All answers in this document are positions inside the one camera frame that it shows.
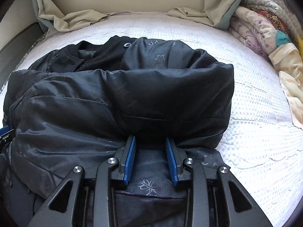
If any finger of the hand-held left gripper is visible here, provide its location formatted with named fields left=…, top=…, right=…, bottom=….
left=0, top=125, right=15, bottom=150

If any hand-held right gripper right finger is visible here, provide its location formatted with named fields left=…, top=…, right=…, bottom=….
left=165, top=137, right=273, bottom=227

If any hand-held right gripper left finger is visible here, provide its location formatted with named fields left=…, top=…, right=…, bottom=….
left=27, top=135, right=137, bottom=227

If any dark navy padded jacket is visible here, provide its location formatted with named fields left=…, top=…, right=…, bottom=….
left=0, top=35, right=235, bottom=227

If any white textured mattress cover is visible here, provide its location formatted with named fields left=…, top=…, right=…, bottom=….
left=7, top=11, right=303, bottom=226

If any teal curtain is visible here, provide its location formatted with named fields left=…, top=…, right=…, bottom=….
left=216, top=0, right=245, bottom=30
left=30, top=0, right=51, bottom=32

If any beige curtain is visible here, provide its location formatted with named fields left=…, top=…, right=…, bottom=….
left=35, top=0, right=134, bottom=32
left=168, top=0, right=243, bottom=27

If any cream floral quilt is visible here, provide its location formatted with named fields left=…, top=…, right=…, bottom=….
left=228, top=6, right=303, bottom=129

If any grey bed frame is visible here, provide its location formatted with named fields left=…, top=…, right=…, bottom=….
left=0, top=22, right=48, bottom=86

